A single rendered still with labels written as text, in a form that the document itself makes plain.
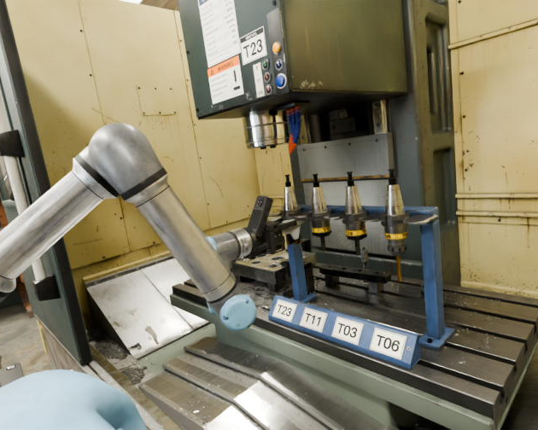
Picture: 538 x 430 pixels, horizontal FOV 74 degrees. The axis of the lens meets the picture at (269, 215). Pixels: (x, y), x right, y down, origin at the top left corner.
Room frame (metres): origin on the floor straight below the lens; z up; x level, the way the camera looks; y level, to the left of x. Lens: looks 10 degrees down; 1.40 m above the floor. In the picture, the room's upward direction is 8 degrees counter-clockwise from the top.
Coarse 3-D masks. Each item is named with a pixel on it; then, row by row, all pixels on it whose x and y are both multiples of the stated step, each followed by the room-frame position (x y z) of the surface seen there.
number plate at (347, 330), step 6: (336, 318) 0.86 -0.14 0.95; (342, 318) 0.85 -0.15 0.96; (336, 324) 0.85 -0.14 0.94; (342, 324) 0.84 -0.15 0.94; (348, 324) 0.83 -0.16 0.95; (354, 324) 0.82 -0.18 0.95; (360, 324) 0.81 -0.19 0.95; (336, 330) 0.84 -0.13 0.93; (342, 330) 0.83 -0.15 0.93; (348, 330) 0.82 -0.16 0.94; (354, 330) 0.81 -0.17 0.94; (360, 330) 0.80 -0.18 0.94; (336, 336) 0.83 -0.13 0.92; (342, 336) 0.82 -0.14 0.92; (348, 336) 0.81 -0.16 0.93; (354, 336) 0.80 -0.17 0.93; (354, 342) 0.79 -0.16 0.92
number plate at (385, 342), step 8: (376, 328) 0.78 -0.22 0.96; (376, 336) 0.77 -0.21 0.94; (384, 336) 0.76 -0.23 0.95; (392, 336) 0.75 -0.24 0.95; (400, 336) 0.74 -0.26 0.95; (376, 344) 0.76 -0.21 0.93; (384, 344) 0.75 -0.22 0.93; (392, 344) 0.74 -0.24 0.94; (400, 344) 0.73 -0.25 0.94; (384, 352) 0.74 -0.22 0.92; (392, 352) 0.73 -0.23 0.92; (400, 352) 0.72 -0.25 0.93
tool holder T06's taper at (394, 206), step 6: (390, 186) 0.79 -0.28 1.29; (396, 186) 0.79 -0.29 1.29; (390, 192) 0.79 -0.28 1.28; (396, 192) 0.78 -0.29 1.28; (390, 198) 0.79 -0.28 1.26; (396, 198) 0.78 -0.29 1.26; (390, 204) 0.78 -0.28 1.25; (396, 204) 0.78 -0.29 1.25; (402, 204) 0.79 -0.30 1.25; (384, 210) 0.81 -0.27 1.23; (390, 210) 0.78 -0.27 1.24; (396, 210) 0.78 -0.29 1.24; (402, 210) 0.78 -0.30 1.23
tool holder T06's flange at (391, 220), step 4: (408, 212) 0.78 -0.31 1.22; (384, 216) 0.79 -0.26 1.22; (388, 216) 0.79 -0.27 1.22; (392, 216) 0.77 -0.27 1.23; (396, 216) 0.77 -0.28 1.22; (400, 216) 0.77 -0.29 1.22; (404, 216) 0.77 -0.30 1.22; (408, 216) 0.78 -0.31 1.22; (384, 220) 0.79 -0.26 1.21; (388, 220) 0.79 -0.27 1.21; (392, 220) 0.77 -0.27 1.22; (396, 220) 0.77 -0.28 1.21; (400, 220) 0.77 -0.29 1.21; (384, 224) 0.79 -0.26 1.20; (388, 224) 0.79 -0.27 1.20; (392, 224) 0.77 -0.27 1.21; (396, 224) 0.77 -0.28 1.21; (400, 224) 0.77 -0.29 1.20; (404, 224) 0.77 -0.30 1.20
